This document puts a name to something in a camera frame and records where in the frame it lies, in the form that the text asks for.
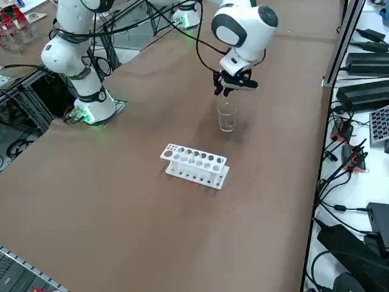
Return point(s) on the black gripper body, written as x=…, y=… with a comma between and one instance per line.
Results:
x=246, y=83

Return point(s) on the black orange plug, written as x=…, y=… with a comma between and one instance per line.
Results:
x=342, y=129

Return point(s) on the grey checkered board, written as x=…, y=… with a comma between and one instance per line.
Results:
x=380, y=127

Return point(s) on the white post bracket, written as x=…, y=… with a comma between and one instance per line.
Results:
x=327, y=82

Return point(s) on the black orange power strip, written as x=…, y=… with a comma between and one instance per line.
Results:
x=354, y=158

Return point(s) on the clear glass beaker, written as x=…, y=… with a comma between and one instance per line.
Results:
x=227, y=121

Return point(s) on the black flat box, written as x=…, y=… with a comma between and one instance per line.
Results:
x=378, y=217

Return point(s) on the clear acrylic shelf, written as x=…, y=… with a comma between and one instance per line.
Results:
x=18, y=30

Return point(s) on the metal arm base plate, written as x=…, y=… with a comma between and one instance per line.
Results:
x=120, y=105

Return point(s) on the white test tube rack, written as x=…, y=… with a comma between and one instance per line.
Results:
x=179, y=168

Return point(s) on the large black power brick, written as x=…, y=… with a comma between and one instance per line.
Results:
x=361, y=95

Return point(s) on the large black bag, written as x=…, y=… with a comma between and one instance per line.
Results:
x=349, y=258

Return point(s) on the black metal frame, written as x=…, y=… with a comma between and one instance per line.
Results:
x=30, y=91

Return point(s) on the aluminium camera post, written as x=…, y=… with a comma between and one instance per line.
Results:
x=343, y=42

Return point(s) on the slim black adapter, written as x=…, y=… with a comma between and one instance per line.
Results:
x=372, y=35

